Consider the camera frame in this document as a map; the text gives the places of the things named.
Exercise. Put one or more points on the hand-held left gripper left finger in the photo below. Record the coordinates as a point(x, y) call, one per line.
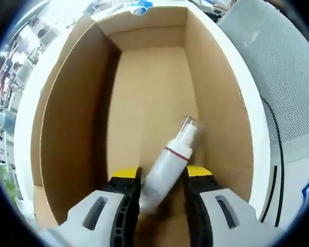
point(100, 218)

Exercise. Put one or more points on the brown cardboard shoe box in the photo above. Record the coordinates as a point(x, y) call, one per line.
point(149, 90)

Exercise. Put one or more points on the white spray bottle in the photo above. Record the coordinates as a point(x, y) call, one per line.
point(164, 177)

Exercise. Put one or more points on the blue soft tissue pack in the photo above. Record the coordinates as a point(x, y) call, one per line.
point(143, 7)

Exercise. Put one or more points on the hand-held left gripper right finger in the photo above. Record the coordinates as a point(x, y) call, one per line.
point(221, 213)

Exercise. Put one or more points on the grey mesh office chair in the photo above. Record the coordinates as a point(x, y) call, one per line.
point(280, 64)

